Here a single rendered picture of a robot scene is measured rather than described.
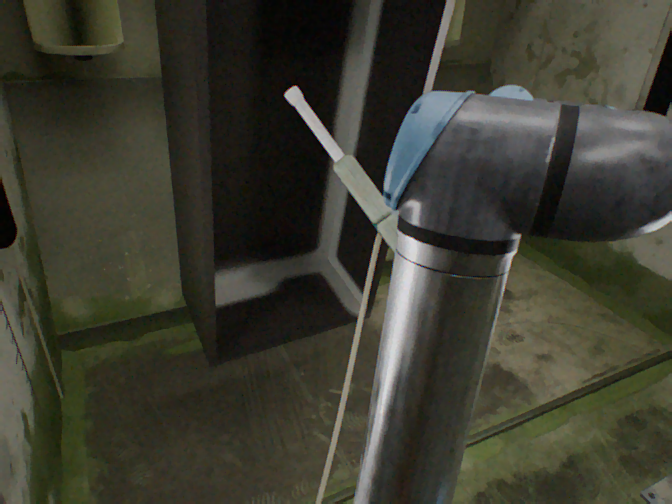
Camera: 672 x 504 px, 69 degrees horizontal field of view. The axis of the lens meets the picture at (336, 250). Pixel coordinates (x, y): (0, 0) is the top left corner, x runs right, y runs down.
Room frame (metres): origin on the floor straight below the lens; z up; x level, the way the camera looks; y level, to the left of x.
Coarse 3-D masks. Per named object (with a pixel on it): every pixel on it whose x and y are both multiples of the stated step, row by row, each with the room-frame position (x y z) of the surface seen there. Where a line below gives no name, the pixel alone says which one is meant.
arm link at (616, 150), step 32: (608, 128) 0.38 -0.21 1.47; (640, 128) 0.38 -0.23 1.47; (576, 160) 0.36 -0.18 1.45; (608, 160) 0.36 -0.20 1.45; (640, 160) 0.36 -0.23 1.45; (576, 192) 0.35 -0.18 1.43; (608, 192) 0.35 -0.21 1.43; (640, 192) 0.35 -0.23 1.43; (576, 224) 0.35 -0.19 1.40; (608, 224) 0.35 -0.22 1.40; (640, 224) 0.36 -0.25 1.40
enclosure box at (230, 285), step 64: (192, 0) 0.96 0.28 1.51; (256, 0) 1.40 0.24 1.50; (320, 0) 1.49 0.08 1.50; (384, 0) 1.51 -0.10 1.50; (448, 0) 1.24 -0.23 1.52; (192, 64) 1.00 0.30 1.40; (256, 64) 1.43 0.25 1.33; (320, 64) 1.53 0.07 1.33; (384, 64) 1.48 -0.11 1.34; (192, 128) 1.05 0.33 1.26; (256, 128) 1.46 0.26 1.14; (384, 128) 1.46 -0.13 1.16; (192, 192) 1.11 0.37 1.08; (256, 192) 1.51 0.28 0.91; (320, 192) 1.64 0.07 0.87; (192, 256) 1.20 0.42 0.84; (256, 256) 1.57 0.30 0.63; (320, 256) 1.72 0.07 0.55; (384, 256) 1.39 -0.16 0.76; (256, 320) 1.36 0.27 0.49; (320, 320) 1.40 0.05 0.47
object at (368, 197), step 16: (288, 96) 1.02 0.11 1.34; (304, 112) 1.01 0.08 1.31; (320, 128) 1.00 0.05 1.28; (336, 144) 0.99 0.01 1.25; (336, 160) 0.97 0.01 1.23; (352, 160) 0.96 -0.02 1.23; (352, 176) 0.95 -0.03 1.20; (352, 192) 0.94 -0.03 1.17; (368, 192) 0.93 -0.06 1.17; (368, 208) 0.92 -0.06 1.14; (384, 208) 0.92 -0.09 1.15; (384, 224) 0.90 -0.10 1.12
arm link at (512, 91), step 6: (498, 90) 0.95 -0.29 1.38; (504, 90) 0.95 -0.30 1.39; (510, 90) 0.95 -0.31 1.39; (516, 90) 0.94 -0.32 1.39; (522, 90) 0.94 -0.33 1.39; (504, 96) 0.94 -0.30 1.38; (510, 96) 0.94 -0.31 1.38; (516, 96) 0.93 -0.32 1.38; (522, 96) 0.93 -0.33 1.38; (528, 96) 0.93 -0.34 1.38
